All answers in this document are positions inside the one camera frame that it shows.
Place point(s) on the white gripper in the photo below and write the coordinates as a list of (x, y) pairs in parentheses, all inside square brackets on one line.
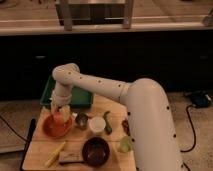
[(61, 95)]

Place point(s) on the red yellow apple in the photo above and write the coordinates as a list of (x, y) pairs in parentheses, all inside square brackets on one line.
[(58, 118)]

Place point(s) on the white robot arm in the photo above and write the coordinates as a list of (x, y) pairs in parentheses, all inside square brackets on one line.
[(151, 124)]

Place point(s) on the red bowl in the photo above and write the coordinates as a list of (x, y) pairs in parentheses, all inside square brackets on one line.
[(53, 130)]

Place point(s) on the dark purple bowl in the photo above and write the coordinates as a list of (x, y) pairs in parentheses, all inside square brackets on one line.
[(95, 152)]

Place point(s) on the green plastic tray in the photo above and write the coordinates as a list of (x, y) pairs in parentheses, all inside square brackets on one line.
[(80, 97)]

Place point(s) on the small metal cup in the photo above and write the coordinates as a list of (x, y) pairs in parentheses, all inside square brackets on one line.
[(81, 120)]

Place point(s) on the white cup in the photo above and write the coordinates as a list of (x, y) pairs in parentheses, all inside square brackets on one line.
[(97, 125)]

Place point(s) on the wooden scrub brush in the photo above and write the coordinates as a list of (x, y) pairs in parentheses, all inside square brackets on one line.
[(69, 157)]

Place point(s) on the green pepper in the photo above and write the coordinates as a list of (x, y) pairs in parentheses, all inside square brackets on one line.
[(108, 128)]

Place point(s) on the dark red grapes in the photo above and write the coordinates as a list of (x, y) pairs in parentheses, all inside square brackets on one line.
[(125, 126)]

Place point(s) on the black floor device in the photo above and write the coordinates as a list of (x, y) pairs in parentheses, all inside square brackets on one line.
[(200, 99)]

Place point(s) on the metal stand frame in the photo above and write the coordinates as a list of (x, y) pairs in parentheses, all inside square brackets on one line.
[(94, 12)]

